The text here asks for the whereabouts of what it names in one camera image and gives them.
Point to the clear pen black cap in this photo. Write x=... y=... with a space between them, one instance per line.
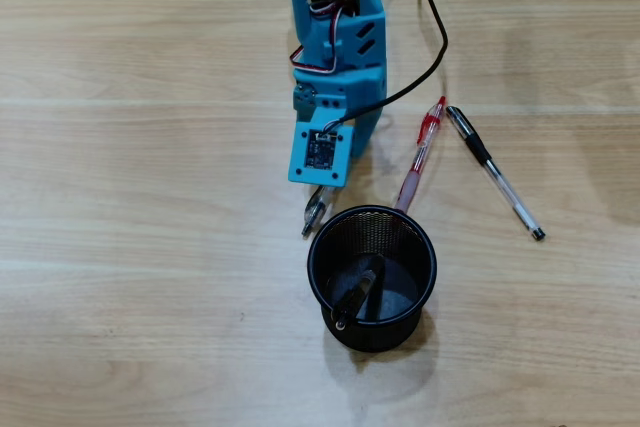
x=477 y=144

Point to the clear pen grey grip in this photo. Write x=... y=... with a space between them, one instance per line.
x=312 y=212

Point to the blue wrist camera module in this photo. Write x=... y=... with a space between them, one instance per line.
x=300 y=167

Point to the black retractable pen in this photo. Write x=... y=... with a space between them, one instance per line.
x=352 y=299

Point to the red retractable pen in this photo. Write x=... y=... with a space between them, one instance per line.
x=422 y=147

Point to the black mesh pen holder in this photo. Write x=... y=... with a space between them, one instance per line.
x=370 y=339

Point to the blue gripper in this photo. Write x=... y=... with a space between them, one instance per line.
x=371 y=123

